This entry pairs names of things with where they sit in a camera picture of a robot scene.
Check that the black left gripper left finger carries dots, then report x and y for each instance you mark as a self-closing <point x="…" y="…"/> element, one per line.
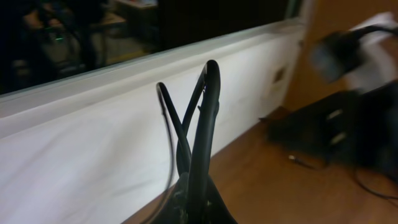
<point x="174" y="209"/>

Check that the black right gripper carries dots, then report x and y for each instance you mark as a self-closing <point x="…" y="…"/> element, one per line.
<point x="346" y="127"/>

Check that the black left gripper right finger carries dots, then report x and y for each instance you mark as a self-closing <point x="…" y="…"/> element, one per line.
<point x="216" y="211"/>

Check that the wooden side panel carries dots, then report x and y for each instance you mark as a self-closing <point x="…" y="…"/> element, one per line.
<point x="307" y="85"/>

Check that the dark window with sill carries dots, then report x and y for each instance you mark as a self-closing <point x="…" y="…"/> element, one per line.
<point x="47" y="40"/>

